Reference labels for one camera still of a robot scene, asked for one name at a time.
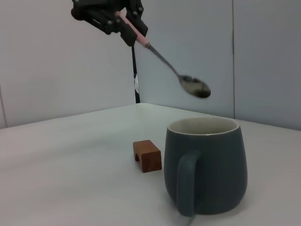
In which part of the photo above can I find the matte arched wooden block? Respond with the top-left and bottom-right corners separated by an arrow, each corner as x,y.
133,139 -> 162,173

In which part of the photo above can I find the black pole with white tape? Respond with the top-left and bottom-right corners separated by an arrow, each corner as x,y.
130,44 -> 141,104

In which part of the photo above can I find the grey ceramic cup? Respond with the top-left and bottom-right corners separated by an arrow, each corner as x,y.
163,117 -> 249,217

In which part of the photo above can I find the pink handled metal spoon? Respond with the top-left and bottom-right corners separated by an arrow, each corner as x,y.
114,12 -> 212,99

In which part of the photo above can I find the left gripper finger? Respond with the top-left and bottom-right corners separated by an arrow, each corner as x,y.
128,0 -> 149,38
79,10 -> 139,47

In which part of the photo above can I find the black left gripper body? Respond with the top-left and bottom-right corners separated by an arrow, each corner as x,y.
70,0 -> 132,21

